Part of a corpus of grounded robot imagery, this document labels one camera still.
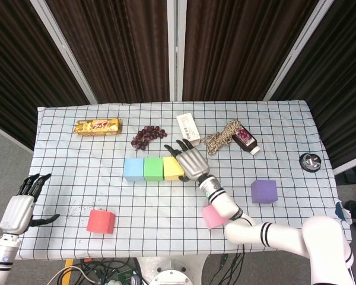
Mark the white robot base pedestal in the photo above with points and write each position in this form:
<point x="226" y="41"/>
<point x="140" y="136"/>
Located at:
<point x="172" y="267"/>

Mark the dark juice bottle white cap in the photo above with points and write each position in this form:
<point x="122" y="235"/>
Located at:
<point x="245" y="140"/>

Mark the dark red grape bunch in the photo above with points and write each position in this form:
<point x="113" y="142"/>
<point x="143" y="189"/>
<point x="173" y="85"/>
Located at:
<point x="146" y="136"/>

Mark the pink foam cube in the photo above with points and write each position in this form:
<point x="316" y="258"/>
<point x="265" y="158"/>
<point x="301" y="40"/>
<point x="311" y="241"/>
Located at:
<point x="210" y="218"/>

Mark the dark brown ribbed panel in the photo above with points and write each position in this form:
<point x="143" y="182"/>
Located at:
<point x="240" y="44"/>
<point x="115" y="44"/>
<point x="344" y="74"/>
<point x="17" y="59"/>

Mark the white partition frame post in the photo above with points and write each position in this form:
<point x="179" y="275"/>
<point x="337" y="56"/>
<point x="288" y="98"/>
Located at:
<point x="296" y="50"/>
<point x="65" y="50"/>
<point x="176" y="44"/>

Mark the white black checkered tablecloth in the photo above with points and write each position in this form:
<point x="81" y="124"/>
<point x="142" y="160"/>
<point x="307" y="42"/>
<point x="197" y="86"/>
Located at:
<point x="121" y="207"/>

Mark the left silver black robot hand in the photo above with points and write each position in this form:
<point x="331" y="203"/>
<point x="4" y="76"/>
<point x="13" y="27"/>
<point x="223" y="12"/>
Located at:
<point x="16" y="213"/>

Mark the green circuit board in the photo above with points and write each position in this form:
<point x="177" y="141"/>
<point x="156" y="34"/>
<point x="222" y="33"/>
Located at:
<point x="126" y="276"/>

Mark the gold snack package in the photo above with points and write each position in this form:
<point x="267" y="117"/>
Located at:
<point x="98" y="127"/>

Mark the green foam cube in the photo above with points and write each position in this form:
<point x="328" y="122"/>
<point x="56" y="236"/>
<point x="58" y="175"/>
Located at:
<point x="152" y="169"/>

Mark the light blue foam cube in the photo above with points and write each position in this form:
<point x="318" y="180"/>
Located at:
<point x="133" y="169"/>

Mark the white carton box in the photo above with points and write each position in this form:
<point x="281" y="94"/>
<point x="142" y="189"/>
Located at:
<point x="188" y="126"/>

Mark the purple foam cube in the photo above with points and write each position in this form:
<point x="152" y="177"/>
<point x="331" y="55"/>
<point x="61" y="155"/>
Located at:
<point x="264" y="192"/>

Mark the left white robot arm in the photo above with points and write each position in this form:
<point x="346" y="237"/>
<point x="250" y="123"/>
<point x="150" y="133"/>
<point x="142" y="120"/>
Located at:
<point x="4" y="255"/>

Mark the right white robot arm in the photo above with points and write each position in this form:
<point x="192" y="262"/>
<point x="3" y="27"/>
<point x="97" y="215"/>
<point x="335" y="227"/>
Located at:
<point x="284" y="234"/>

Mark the yellow foam cube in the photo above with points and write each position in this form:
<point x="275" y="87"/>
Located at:
<point x="172" y="169"/>

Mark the red foam cube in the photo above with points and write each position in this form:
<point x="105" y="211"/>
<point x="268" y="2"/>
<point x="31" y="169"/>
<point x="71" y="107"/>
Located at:
<point x="100" y="222"/>

